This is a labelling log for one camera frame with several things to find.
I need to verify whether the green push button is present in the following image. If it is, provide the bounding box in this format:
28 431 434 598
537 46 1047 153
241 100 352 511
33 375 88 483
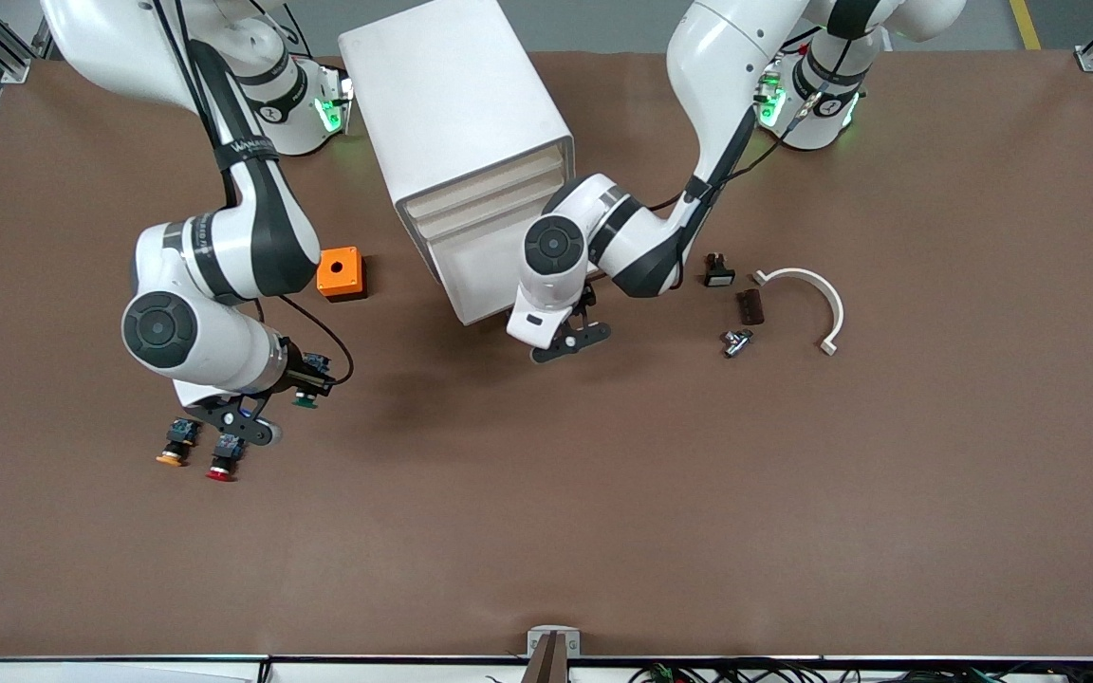
292 353 332 411

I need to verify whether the red push button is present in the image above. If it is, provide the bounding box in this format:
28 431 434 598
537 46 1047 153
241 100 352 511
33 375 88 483
205 434 249 483

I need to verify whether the yellow push button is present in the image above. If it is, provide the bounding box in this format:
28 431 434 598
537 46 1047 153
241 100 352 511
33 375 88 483
156 417 201 468

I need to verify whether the brown table cover sheet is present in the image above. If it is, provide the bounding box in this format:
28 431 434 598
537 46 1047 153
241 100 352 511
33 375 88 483
0 49 1093 660

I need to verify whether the white curved pipe clamp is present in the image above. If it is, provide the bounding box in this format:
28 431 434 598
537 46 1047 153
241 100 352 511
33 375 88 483
752 268 845 358

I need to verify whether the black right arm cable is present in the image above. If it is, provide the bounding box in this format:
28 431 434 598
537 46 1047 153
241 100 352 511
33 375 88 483
276 292 356 388

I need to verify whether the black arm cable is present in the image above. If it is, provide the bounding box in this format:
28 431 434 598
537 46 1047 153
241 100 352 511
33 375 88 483
646 76 837 212
276 292 356 388

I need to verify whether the black right camera bracket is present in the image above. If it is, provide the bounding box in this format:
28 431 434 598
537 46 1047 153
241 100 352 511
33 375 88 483
188 392 268 443

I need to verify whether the orange button enclosure box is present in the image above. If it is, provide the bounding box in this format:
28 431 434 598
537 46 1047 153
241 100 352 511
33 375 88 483
316 247 368 304

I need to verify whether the grey metal bracket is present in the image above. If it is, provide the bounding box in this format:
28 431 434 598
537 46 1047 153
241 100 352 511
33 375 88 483
527 625 582 658

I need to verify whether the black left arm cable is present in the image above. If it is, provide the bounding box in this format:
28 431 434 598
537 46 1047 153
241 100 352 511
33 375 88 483
646 76 837 212

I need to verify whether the tangled black cable bundle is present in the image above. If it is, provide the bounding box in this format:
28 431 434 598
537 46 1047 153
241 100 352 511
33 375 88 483
485 659 1093 683

